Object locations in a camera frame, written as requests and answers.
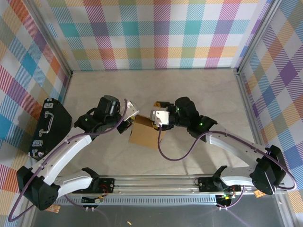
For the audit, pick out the orange sticker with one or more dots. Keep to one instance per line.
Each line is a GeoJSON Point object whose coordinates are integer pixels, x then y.
{"type": "Point", "coordinates": [55, 209]}
{"type": "Point", "coordinates": [259, 194]}

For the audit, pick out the black connector bracket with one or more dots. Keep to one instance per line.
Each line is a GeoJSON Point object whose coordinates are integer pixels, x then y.
{"type": "Point", "coordinates": [88, 200]}
{"type": "Point", "coordinates": [222, 201]}

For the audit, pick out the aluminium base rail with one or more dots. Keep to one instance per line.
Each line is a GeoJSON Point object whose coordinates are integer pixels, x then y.
{"type": "Point", "coordinates": [154, 184]}

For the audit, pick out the aluminium frame post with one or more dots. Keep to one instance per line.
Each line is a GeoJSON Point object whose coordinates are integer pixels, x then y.
{"type": "Point", "coordinates": [54, 42]}
{"type": "Point", "coordinates": [257, 35]}

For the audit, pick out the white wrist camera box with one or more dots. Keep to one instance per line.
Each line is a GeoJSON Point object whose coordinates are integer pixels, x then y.
{"type": "Point", "coordinates": [161, 117]}
{"type": "Point", "coordinates": [131, 110]}

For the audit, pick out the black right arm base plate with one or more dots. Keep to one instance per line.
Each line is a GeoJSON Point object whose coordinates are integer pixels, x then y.
{"type": "Point", "coordinates": [206, 184]}

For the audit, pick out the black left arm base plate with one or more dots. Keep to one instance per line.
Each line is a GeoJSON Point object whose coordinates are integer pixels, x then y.
{"type": "Point", "coordinates": [106, 184]}

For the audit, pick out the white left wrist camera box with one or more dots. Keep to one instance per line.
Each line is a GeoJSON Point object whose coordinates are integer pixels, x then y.
{"type": "Point", "coordinates": [131, 110]}

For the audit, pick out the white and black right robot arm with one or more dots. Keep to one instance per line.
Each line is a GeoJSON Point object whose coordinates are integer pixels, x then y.
{"type": "Point", "coordinates": [232, 144]}

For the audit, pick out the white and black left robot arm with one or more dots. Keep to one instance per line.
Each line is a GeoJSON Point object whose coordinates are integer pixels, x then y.
{"type": "Point", "coordinates": [68, 151]}

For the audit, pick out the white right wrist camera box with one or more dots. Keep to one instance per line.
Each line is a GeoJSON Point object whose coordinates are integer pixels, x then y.
{"type": "Point", "coordinates": [161, 117]}

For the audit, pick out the brown cardboard paper box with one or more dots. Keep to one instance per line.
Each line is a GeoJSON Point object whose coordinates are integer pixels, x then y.
{"type": "Point", "coordinates": [144, 137]}

